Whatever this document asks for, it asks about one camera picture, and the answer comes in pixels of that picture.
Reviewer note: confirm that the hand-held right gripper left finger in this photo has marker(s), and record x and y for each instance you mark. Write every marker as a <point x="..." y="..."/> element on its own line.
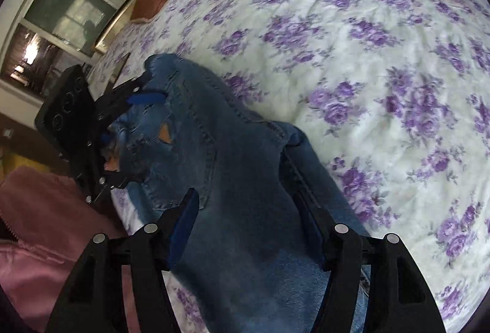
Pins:
<point x="183" y="227"/>

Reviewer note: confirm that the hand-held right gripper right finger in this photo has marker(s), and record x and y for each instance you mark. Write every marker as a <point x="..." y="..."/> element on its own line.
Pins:
<point x="311" y="220"/>

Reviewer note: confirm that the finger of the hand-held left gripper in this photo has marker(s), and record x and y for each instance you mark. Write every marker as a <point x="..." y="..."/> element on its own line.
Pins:
<point x="147" y="98"/>
<point x="122" y="177"/>

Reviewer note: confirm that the blue denim pants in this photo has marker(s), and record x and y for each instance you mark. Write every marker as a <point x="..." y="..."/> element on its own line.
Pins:
<point x="237" y="203"/>

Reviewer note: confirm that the yellow cloth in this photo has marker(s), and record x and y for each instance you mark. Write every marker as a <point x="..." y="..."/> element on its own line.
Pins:
<point x="21" y="161"/>

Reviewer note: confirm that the brown cushion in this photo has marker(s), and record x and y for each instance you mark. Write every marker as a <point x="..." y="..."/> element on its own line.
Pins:
<point x="148" y="3"/>

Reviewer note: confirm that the person's pink jacket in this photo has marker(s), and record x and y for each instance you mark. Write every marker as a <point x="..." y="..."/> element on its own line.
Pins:
<point x="38" y="241"/>

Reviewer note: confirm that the white framed window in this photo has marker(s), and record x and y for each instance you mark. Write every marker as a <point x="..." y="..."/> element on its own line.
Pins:
<point x="65" y="0"/>

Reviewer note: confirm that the purple floral bedspread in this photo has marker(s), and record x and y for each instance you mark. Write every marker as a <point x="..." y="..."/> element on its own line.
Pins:
<point x="344" y="50"/>

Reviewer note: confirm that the gold frame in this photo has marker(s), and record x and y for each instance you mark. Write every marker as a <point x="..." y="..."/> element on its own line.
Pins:
<point x="115" y="25"/>

